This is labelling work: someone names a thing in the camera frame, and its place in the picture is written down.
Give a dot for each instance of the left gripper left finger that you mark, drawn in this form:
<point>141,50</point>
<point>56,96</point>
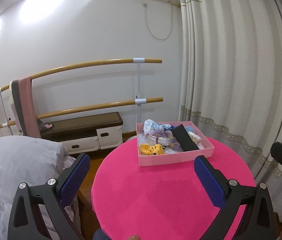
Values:
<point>70,180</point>

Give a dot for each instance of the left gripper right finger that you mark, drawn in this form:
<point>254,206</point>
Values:
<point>214,182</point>

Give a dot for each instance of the black leather case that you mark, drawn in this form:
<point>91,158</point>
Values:
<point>184,139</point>

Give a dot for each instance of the floral blue bow cloth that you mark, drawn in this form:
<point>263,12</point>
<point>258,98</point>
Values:
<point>150,127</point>

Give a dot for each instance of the cotton swabs plastic bag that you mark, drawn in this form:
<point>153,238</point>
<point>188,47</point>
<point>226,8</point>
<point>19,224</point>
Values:
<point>194,137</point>

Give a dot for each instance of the light blue sock ball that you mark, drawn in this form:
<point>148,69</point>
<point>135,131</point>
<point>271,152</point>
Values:
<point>189,129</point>

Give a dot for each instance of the clear bag with ribbon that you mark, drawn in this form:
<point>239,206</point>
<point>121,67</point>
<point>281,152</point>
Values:
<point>159,140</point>

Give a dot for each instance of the person's left hand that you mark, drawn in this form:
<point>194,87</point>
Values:
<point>134,237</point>

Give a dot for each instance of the pink table cloth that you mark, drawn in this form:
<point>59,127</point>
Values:
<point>152,202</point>

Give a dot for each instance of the purple organza scrunchie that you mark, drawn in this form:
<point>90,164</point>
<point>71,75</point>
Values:
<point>174,145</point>

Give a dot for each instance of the dark top storage bench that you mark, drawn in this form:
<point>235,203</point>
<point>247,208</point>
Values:
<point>88,133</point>

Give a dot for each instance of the grey duvet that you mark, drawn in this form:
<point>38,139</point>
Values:
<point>30,160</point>

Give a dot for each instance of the lower wooden ballet bar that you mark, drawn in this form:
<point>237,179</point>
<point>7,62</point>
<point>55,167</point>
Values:
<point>99,106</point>

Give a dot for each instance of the wooden ballet bar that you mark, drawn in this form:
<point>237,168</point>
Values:
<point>99,106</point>
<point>93,64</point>

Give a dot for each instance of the pink cardboard box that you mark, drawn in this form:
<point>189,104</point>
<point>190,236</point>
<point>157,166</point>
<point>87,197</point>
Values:
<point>205,148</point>

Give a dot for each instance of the yellow crochet flower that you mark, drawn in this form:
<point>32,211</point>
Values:
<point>156,149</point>

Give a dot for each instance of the pink grey hanging towel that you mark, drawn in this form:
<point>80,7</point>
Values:
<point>21,100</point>

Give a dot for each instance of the upper wooden ballet bar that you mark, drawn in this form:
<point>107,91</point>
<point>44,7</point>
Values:
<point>93,64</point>

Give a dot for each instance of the cream curtain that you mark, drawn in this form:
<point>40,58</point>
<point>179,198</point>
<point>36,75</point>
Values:
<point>232,80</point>

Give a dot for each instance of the left white bar post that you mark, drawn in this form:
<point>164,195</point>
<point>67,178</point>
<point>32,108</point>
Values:
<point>5,124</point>

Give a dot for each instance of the white bar support post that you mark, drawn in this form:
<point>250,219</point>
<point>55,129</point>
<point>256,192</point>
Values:
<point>139,92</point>

